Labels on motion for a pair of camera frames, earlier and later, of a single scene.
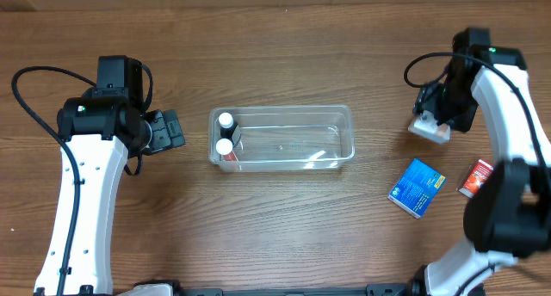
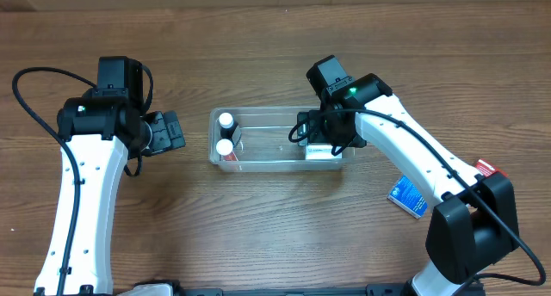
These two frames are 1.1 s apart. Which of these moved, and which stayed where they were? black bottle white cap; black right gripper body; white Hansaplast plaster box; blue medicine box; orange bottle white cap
Moved: white Hansaplast plaster box; black right gripper body
Stayed: black bottle white cap; orange bottle white cap; blue medicine box
